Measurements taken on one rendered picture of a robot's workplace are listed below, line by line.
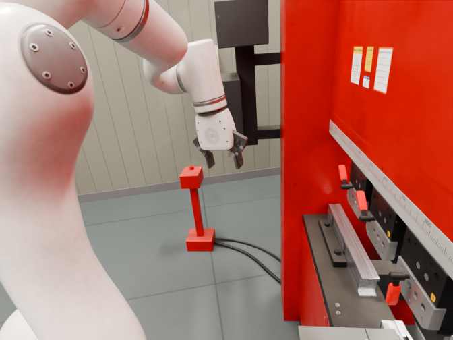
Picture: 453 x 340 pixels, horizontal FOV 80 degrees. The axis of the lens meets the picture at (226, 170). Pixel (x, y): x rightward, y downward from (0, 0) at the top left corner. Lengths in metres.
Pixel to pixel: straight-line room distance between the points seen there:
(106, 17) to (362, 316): 1.10
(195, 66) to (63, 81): 0.42
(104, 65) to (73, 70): 3.31
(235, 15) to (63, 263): 1.29
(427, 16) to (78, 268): 0.73
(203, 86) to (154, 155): 3.10
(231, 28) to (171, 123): 2.29
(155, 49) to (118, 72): 3.06
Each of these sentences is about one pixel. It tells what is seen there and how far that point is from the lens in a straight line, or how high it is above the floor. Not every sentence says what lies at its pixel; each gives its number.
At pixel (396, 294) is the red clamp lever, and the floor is 1.19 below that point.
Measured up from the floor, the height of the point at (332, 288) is 0.87.
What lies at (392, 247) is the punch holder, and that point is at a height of 1.23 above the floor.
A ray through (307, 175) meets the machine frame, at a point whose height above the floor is 1.11.
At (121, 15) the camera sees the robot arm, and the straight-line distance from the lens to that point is 0.46.
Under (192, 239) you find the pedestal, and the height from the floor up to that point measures 0.12.
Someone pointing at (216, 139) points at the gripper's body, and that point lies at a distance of 0.71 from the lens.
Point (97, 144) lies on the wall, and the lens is 3.81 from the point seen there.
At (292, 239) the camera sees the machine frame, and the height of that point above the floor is 0.70.
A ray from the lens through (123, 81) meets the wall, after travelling 3.57.
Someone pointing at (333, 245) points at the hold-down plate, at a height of 0.91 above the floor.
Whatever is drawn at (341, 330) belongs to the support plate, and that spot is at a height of 1.00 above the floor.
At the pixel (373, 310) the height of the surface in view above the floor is 0.88.
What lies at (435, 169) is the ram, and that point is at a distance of 0.66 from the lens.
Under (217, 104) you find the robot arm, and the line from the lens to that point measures 0.68.
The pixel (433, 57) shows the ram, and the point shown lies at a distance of 0.68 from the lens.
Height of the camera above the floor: 1.75
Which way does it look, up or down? 24 degrees down
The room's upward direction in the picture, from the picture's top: 5 degrees counter-clockwise
